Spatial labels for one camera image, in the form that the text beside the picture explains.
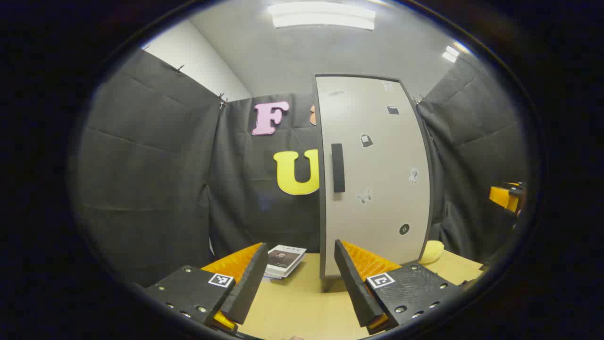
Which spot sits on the small ceiling light panel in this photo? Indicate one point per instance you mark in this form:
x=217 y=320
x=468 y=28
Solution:
x=450 y=53

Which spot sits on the grey cabinet door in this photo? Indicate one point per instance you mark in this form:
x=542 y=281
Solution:
x=377 y=165

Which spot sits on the thin blue book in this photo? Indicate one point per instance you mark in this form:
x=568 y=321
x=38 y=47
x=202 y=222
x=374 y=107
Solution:
x=273 y=276

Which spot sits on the yellow plush toy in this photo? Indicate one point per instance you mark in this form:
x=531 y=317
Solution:
x=432 y=251

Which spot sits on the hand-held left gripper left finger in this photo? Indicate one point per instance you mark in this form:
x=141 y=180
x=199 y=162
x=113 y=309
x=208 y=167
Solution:
x=250 y=283

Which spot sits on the long ceiling light panel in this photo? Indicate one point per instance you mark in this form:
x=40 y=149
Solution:
x=321 y=16

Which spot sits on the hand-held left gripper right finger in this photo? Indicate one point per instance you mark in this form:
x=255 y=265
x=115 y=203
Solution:
x=356 y=288

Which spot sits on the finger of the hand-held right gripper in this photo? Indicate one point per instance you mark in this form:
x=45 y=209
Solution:
x=502 y=197

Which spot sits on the white portrait book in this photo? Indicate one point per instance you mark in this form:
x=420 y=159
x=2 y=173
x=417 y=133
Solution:
x=285 y=257

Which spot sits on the black backdrop cloth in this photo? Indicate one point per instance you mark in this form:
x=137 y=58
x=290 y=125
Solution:
x=151 y=165

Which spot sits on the dark grey cabinet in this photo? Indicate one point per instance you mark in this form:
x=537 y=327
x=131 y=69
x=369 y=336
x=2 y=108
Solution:
x=330 y=282

